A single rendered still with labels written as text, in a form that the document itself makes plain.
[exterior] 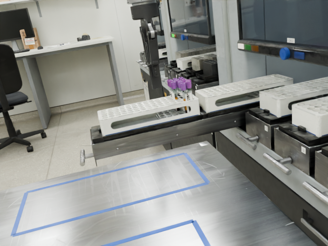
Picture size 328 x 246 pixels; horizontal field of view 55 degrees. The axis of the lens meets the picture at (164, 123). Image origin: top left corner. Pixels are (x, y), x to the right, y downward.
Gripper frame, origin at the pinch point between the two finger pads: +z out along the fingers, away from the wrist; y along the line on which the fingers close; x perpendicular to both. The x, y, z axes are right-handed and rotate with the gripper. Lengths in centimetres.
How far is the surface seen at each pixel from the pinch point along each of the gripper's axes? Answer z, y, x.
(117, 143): 15.2, 7.1, -15.1
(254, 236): 12, 59, -1
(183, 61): 9, -66, 28
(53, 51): 10, -287, -55
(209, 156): 12.3, 33.2, 2.7
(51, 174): 95, -156, -69
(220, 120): 15.6, 7.1, 16.4
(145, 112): 8.4, 5.2, -5.3
